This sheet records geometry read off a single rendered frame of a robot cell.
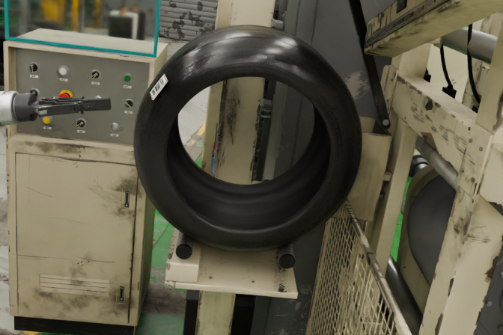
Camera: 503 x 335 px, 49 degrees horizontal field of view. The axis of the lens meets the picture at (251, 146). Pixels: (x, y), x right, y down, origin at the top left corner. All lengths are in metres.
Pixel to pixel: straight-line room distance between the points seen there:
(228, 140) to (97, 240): 0.85
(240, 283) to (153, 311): 1.27
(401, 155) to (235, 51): 0.72
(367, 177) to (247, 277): 0.50
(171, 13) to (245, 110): 9.29
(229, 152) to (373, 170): 0.46
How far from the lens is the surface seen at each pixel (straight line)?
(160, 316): 2.77
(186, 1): 10.88
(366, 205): 1.81
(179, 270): 1.53
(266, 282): 1.59
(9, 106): 1.53
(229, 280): 1.58
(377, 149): 1.74
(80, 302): 2.54
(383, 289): 1.30
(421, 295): 2.36
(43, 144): 2.25
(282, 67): 1.31
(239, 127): 1.74
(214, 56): 1.31
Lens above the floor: 1.66
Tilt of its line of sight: 19 degrees down
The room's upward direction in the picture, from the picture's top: 8 degrees clockwise
